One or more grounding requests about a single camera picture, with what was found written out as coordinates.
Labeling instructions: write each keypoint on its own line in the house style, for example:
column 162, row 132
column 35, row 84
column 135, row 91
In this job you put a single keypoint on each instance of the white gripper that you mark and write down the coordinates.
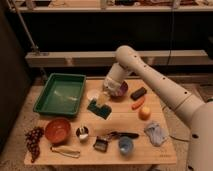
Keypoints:
column 110, row 86

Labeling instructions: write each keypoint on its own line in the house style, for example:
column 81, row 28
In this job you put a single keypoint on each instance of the green yellow sponge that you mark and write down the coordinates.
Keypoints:
column 102, row 112

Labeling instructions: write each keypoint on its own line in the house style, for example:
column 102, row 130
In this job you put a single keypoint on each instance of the light blue cloth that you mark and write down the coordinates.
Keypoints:
column 156, row 134

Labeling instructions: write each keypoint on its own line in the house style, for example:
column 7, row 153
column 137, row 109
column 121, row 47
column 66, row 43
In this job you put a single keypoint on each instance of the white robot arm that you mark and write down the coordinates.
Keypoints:
column 196, row 114

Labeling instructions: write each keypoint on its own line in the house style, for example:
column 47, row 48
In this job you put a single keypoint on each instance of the white plastic cup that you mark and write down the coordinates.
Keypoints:
column 93, row 94

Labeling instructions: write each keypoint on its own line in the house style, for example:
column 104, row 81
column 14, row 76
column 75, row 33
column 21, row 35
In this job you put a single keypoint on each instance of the small metal cup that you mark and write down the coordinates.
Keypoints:
column 82, row 133

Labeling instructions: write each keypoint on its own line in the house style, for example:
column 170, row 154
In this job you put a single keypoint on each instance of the blue cup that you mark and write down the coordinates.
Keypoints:
column 125, row 145

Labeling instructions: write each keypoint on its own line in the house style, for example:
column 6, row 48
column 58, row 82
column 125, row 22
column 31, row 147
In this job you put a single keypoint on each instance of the purple bowl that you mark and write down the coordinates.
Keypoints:
column 123, row 89

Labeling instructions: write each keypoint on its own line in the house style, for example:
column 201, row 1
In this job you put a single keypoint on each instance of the orange carrot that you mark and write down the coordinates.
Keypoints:
column 138, row 103

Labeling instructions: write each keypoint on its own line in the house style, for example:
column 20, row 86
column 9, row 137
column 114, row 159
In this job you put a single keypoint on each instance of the green plastic tray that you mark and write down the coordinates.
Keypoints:
column 61, row 95

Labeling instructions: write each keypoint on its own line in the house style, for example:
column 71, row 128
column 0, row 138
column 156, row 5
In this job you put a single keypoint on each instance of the orange fruit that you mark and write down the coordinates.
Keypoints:
column 144, row 113

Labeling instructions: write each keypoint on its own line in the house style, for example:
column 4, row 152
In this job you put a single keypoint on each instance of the small dark square dish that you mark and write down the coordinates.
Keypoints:
column 101, row 144

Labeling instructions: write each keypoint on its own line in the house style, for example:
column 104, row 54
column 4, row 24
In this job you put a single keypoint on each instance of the orange bowl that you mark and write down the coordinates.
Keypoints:
column 57, row 130

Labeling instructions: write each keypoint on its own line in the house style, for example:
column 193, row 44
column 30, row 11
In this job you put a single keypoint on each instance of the bunch of dark grapes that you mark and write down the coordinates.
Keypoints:
column 32, row 142

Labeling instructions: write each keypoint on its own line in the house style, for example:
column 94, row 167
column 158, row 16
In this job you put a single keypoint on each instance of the wooden shelf beam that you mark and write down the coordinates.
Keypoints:
column 107, row 58

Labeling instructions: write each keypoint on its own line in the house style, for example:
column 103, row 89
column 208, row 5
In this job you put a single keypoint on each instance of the metal pole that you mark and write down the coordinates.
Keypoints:
column 34, row 47

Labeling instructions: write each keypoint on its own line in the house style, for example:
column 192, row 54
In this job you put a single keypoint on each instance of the black handled tool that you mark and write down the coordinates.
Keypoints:
column 115, row 135

